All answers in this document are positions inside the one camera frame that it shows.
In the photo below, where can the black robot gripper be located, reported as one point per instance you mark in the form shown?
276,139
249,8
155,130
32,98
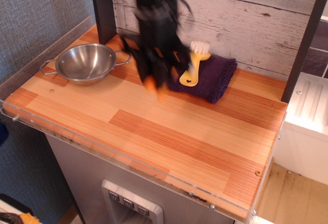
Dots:
157,48

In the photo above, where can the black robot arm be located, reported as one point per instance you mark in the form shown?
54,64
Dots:
161,4

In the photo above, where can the yellow scrub brush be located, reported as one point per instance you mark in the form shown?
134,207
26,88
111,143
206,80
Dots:
199,52

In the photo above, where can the purple folded towel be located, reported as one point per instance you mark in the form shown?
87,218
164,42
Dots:
214,77

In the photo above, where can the clear acrylic edge guard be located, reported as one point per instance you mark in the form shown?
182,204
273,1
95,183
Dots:
216,155

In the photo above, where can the grey toy fridge cabinet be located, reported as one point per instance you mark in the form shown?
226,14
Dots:
84,173

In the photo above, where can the silver dispenser button panel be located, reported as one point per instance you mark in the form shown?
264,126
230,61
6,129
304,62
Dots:
123,204

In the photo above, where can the white toy sink unit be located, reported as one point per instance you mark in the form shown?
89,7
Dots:
302,143

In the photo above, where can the orange object bottom left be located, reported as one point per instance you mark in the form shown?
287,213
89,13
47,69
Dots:
25,218

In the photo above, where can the steel two-handled pan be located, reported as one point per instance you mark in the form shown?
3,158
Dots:
86,64

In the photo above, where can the dark left upright post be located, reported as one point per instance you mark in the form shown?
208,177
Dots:
105,20

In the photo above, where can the dark upright post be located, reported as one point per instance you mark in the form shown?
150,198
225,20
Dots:
105,20
309,33

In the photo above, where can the dark right upright post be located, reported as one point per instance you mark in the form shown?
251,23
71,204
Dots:
309,33

